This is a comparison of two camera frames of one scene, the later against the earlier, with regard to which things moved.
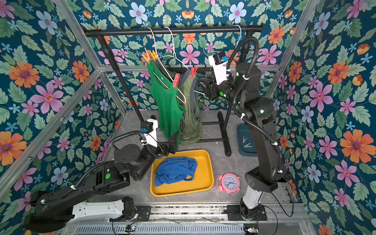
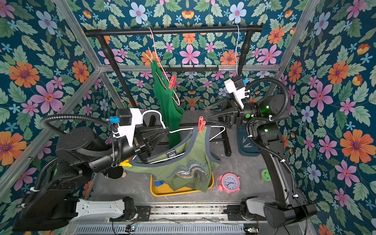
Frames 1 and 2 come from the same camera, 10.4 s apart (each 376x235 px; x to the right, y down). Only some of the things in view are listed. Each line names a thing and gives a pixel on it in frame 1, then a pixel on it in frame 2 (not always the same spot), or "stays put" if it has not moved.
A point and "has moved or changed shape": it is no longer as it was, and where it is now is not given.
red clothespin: [193, 71] → [201, 124]
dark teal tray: [246, 144] stays put
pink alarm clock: [228, 182] stays put
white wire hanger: [204, 91] → [143, 119]
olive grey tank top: [190, 90] → [189, 164]
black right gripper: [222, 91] → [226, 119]
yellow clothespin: [154, 56] has moved or changed shape
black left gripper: [169, 148] → [141, 139]
